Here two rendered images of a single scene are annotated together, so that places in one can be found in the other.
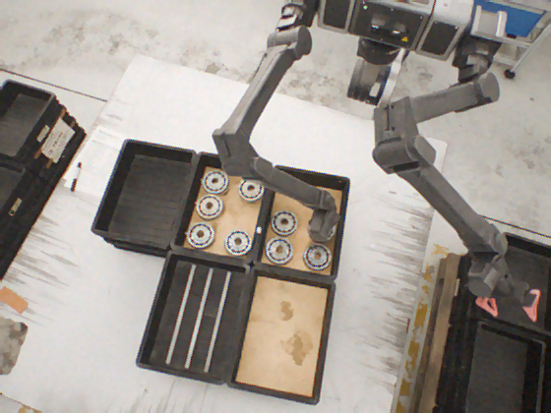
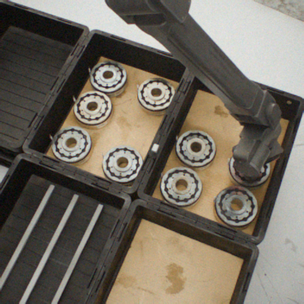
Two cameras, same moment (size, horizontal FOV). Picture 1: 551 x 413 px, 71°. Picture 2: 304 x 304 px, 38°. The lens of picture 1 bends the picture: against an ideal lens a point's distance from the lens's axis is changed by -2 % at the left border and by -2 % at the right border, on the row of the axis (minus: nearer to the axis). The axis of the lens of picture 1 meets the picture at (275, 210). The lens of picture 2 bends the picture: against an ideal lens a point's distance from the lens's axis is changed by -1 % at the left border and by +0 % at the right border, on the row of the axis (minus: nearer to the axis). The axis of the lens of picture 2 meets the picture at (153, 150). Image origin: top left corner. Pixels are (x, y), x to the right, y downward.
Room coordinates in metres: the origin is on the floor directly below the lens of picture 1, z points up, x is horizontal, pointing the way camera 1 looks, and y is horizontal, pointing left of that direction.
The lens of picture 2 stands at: (0.00, -0.04, 1.89)
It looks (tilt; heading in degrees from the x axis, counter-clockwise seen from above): 66 degrees down; 14
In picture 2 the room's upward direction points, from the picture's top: 1 degrees counter-clockwise
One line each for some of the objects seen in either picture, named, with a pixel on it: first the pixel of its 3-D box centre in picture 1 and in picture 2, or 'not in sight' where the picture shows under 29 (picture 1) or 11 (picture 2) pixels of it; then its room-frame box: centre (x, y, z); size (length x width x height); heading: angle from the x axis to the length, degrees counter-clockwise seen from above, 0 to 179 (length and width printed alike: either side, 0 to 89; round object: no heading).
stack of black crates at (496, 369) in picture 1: (486, 374); not in sight; (-0.06, -1.00, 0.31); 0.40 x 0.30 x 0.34; 162
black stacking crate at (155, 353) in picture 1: (198, 315); (40, 257); (0.13, 0.26, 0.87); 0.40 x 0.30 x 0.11; 170
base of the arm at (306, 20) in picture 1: (295, 14); not in sight; (0.90, -0.04, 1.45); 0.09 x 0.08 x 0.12; 72
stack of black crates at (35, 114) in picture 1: (34, 139); not in sight; (1.11, 1.36, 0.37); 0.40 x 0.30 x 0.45; 162
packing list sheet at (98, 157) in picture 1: (99, 160); not in sight; (0.81, 0.80, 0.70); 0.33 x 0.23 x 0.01; 162
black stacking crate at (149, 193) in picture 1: (150, 196); (14, 79); (0.58, 0.49, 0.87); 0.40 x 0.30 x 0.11; 170
